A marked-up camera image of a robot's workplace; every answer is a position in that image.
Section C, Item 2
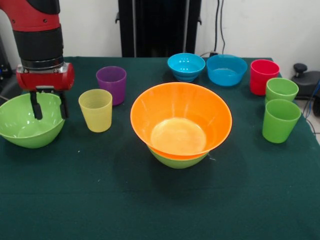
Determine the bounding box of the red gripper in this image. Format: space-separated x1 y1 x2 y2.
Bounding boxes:
15 62 75 121

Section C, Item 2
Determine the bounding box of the green plastic bowl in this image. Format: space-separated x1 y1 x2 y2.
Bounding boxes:
147 146 210 170
0 92 67 150

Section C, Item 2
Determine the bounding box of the yellow plastic cup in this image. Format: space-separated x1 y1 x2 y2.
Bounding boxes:
78 88 114 133

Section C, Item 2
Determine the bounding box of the large orange plastic bowl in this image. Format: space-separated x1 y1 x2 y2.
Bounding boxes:
130 81 233 161

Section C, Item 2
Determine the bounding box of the purple plastic cup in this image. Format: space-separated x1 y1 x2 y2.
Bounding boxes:
96 65 127 106

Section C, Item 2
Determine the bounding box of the dark green table cloth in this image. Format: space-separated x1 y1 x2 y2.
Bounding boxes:
0 56 320 240

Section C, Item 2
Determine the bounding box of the ribbed cyan plastic bowl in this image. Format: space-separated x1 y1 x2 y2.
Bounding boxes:
167 52 206 83

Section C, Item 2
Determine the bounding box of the translucent blue plastic bowl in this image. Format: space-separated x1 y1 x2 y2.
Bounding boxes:
206 54 249 87

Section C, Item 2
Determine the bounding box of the red plastic cup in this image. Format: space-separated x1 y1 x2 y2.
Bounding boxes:
250 59 280 97

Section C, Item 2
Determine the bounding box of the green plastic cup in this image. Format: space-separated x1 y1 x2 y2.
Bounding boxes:
264 77 300 106
262 98 302 144

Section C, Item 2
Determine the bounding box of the black stand base with knob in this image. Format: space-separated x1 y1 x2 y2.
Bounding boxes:
292 62 320 101

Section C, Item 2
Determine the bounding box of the black wall cable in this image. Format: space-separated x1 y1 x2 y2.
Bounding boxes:
213 0 227 55

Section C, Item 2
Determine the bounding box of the blue cable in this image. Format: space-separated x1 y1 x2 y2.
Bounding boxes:
303 82 320 118

